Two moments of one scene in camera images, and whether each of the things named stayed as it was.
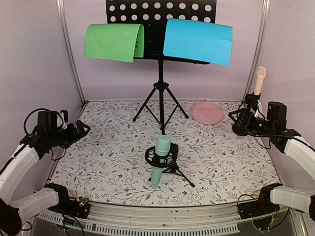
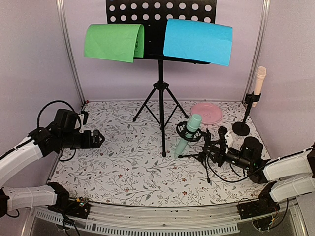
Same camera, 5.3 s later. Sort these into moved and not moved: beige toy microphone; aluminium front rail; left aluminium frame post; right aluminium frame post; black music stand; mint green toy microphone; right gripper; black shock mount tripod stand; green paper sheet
Moved: mint green toy microphone; black shock mount tripod stand; right gripper
Not moved: green paper sheet; left aluminium frame post; beige toy microphone; aluminium front rail; right aluminium frame post; black music stand
